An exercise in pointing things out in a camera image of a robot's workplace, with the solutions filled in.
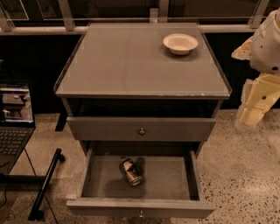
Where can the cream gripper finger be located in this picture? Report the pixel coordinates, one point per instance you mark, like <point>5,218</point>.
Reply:
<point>243,51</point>
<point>257,98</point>

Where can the crushed orange soda can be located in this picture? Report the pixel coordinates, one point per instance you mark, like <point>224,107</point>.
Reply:
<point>128,168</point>

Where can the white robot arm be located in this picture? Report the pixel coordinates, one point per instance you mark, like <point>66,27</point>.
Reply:
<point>262,50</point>

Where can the grey drawer cabinet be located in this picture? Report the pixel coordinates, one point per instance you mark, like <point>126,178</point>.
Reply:
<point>124,70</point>

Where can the open grey middle drawer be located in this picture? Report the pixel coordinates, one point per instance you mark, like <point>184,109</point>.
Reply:
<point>170,188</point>

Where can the metal knob on open drawer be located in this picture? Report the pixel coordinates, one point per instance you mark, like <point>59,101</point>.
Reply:
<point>141,214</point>

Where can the closed grey upper drawer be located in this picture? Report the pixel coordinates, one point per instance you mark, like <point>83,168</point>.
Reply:
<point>126,129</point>

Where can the white bowl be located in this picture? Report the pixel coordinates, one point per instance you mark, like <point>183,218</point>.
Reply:
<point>180,44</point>

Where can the metal window railing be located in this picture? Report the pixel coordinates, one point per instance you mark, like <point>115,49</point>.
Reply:
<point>34,17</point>

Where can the black laptop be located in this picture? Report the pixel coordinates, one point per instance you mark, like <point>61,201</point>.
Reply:
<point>16,122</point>

